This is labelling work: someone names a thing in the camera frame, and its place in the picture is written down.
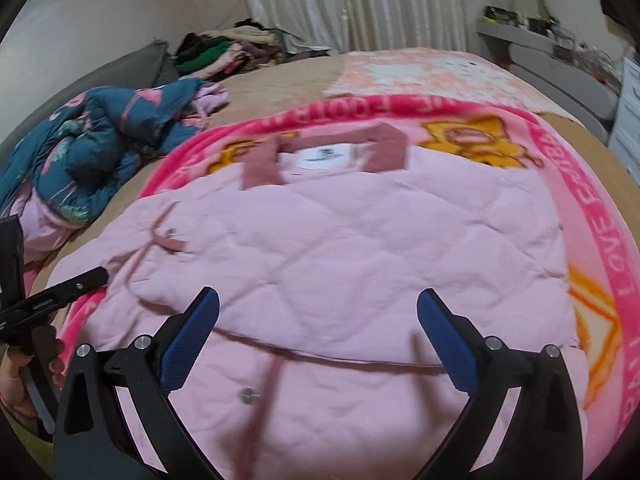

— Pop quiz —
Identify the grey pillow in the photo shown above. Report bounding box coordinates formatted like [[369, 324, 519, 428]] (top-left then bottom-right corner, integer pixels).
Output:
[[0, 40, 178, 156]]

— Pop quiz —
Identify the grey headboard shelf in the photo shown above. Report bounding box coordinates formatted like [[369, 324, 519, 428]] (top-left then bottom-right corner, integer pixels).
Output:
[[477, 7, 626, 136]]

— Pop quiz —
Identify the bed with tan sheet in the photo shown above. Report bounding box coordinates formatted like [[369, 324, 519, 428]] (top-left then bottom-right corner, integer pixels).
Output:
[[0, 47, 640, 311]]

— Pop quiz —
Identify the pink printed blanket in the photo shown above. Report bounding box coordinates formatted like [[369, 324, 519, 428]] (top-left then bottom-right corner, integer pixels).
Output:
[[60, 91, 640, 480]]

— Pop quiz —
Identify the peach patterned cloth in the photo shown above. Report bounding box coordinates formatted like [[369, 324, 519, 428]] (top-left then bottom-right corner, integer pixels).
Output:
[[322, 47, 581, 122]]

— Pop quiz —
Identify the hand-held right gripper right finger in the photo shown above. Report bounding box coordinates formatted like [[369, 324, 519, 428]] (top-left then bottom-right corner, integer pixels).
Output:
[[416, 288, 585, 480]]

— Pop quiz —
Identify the person's left hand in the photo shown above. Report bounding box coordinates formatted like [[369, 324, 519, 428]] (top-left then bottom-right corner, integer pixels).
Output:
[[0, 338, 67, 419]]

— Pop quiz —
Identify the clutter on headboard shelf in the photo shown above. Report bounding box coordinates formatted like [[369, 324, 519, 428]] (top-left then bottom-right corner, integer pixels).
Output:
[[482, 4, 621, 81]]

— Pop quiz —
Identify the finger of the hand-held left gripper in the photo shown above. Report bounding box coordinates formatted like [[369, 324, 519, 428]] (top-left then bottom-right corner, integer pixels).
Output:
[[27, 266, 110, 313]]

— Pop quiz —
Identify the white curtain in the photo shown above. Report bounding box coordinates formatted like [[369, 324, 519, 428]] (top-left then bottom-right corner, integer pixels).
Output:
[[235, 0, 468, 56]]

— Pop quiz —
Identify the pink quilted jacket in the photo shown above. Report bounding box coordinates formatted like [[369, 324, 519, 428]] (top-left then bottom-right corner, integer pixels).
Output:
[[47, 122, 591, 480]]

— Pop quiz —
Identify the pile of clothes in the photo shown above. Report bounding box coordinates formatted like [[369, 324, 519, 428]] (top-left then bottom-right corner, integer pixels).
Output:
[[172, 19, 333, 81]]

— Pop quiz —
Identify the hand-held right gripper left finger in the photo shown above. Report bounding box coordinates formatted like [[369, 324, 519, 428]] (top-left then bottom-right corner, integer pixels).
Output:
[[54, 286, 236, 480]]

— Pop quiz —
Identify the white drawer cabinet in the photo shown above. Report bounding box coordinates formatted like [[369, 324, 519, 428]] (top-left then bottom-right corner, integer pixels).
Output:
[[607, 55, 640, 171]]

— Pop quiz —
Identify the teal flamingo print comforter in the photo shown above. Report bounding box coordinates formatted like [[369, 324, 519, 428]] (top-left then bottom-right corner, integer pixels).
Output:
[[0, 77, 231, 267]]

